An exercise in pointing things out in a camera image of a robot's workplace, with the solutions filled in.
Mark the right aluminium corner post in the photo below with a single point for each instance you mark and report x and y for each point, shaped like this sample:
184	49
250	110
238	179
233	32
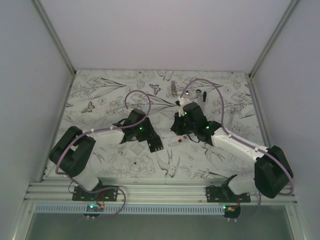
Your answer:
274	37

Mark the clear plastic fuse box cover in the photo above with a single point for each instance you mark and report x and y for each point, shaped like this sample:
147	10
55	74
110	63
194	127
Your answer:
137	148

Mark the right controller board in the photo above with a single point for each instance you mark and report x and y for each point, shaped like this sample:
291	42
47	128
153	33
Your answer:
231	208

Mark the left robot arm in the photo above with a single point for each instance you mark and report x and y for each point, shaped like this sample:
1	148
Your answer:
74	149

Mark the metal bracket block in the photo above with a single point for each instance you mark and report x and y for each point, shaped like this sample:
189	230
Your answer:
174	89

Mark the controller board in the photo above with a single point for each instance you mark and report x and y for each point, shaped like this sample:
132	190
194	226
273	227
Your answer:
231	208
95	208

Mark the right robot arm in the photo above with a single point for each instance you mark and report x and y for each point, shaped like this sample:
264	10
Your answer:
272	171

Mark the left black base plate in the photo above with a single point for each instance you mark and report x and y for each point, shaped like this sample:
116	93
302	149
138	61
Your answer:
79	195

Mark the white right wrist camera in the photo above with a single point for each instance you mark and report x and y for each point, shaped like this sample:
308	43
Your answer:
182	102

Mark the black fuse box base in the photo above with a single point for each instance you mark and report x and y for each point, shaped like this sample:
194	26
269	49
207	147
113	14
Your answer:
155	144

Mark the aluminium frame rail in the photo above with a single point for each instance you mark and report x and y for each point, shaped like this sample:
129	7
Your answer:
137	190

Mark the silver open end wrench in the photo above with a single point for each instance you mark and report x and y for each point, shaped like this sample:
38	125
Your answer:
232	113

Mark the aluminium corner post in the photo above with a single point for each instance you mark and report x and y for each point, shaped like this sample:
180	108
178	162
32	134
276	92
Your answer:
53	34
274	37

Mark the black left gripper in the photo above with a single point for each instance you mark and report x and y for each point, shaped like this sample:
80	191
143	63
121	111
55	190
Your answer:
149	131

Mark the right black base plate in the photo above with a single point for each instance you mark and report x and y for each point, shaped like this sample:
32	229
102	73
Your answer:
219	194

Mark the left aluminium corner post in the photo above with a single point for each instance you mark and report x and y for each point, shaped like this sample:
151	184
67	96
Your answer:
53	34

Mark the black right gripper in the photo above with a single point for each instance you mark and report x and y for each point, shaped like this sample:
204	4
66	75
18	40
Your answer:
176	127

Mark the black handled screwdriver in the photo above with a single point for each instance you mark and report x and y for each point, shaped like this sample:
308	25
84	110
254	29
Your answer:
204	97

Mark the left controller board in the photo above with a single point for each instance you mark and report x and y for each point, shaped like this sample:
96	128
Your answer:
95	208

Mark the ratchet wrench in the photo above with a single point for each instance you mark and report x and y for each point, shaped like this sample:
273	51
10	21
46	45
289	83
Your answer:
199	98

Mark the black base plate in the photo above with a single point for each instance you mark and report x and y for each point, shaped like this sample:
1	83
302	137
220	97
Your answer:
79	195
219	194

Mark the white slotted cable duct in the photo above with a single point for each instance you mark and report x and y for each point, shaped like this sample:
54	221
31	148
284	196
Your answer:
131	209

